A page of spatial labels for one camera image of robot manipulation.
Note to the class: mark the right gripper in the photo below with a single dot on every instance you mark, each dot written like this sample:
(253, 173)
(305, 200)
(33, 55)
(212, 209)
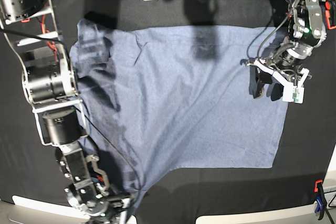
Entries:
(99, 204)

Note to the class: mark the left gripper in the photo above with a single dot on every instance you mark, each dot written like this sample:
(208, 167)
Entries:
(282, 68)

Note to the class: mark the light blue t-shirt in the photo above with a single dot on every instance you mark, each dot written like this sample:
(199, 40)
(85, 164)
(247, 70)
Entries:
(165, 98)

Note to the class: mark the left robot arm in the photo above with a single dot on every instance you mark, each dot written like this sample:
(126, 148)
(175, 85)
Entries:
(306, 28)

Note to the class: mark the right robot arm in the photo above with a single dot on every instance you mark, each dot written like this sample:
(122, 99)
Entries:
(50, 87)

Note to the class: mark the black table cloth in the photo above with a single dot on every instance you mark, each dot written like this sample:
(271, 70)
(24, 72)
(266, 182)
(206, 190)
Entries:
(29, 169)

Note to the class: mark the red clamp top right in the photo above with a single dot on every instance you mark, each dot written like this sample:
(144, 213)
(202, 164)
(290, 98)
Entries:
(330, 6)

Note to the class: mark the clamp bottom right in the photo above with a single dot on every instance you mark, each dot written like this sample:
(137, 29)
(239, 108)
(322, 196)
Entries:
(320, 199)

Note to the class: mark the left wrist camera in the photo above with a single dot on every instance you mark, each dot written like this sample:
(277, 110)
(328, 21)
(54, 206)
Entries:
(293, 94)

